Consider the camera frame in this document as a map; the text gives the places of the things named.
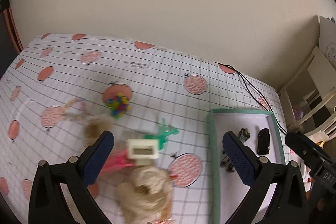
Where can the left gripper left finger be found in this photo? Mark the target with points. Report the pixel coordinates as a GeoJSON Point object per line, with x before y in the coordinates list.
{"type": "Point", "coordinates": [47, 202]}

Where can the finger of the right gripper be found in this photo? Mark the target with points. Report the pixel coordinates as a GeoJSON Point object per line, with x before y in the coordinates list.
{"type": "Point", "coordinates": [304, 147]}

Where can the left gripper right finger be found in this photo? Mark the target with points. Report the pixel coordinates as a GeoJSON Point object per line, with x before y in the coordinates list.
{"type": "Point", "coordinates": [288, 203]}

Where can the pink comb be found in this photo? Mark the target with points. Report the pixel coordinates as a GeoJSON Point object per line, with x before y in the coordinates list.
{"type": "Point", "coordinates": [116, 161]}

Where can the black toy car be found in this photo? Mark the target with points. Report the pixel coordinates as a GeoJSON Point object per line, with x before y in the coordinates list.
{"type": "Point", "coordinates": [263, 142]}

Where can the cotton swab bag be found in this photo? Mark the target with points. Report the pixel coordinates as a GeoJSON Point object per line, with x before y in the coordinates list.
{"type": "Point", "coordinates": [95, 126]}

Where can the black gold action figure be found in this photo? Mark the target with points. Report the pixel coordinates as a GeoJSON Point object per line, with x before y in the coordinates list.
{"type": "Point", "coordinates": [234, 151]}

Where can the cream hair claw clip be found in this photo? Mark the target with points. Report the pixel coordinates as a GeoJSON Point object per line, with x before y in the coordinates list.
{"type": "Point", "coordinates": [142, 149]}

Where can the cream lace scrunchie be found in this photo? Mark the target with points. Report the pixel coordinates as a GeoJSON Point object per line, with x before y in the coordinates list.
{"type": "Point", "coordinates": [145, 194]}

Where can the colourful bead toy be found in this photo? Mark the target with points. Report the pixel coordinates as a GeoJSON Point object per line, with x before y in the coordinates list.
{"type": "Point", "coordinates": [118, 105]}

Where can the green plastic figure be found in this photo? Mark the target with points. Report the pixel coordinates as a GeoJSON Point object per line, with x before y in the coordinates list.
{"type": "Point", "coordinates": [164, 131]}

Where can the cream shelf unit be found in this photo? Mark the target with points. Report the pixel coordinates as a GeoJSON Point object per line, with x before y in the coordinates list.
{"type": "Point", "coordinates": [317, 85]}

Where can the white commemorative book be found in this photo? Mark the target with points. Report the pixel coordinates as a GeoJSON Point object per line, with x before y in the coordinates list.
{"type": "Point", "coordinates": [327, 39]}

